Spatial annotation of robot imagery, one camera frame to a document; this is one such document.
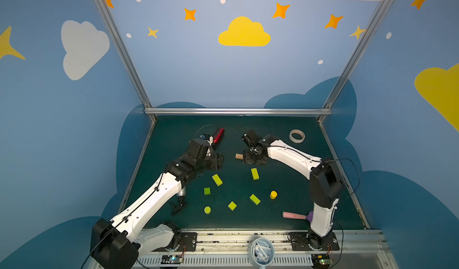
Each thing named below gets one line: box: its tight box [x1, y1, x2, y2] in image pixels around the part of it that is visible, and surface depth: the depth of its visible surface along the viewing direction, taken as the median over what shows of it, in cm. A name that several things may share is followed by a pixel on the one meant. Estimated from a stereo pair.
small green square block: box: [227, 200, 238, 212], surface depth 86 cm
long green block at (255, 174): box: [251, 167, 260, 180], surface depth 97 cm
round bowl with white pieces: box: [251, 237, 275, 267], surface depth 73 cm
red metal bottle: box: [213, 127, 225, 144], surface depth 111 cm
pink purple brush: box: [282, 211, 314, 225], surface depth 82 cm
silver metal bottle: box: [176, 185, 186, 207], surface depth 86 cm
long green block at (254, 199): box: [249, 193, 262, 206], surface depth 88 cm
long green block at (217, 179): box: [211, 173, 223, 187], surface depth 94 cm
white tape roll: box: [289, 129, 306, 144], surface depth 113 cm
